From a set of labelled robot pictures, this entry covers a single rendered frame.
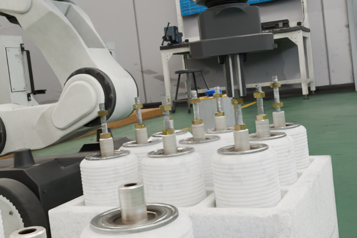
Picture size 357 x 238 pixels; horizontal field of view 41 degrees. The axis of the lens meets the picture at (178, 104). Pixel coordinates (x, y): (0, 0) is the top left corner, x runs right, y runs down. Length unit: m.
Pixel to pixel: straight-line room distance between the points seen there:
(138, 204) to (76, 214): 0.38
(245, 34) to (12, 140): 0.81
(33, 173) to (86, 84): 0.23
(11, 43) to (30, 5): 2.30
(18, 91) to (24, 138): 2.21
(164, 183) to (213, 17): 0.25
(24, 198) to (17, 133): 0.32
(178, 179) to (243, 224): 0.12
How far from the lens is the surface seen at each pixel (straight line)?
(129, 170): 0.79
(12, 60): 3.49
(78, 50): 1.18
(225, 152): 0.68
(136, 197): 0.41
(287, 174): 0.80
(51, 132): 1.21
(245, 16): 0.68
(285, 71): 5.89
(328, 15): 5.84
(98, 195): 0.78
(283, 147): 0.79
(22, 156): 1.13
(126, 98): 1.17
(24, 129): 1.30
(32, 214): 1.02
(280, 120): 0.92
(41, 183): 1.08
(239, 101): 0.69
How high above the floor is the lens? 0.37
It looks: 3 degrees down
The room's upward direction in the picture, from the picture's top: 7 degrees counter-clockwise
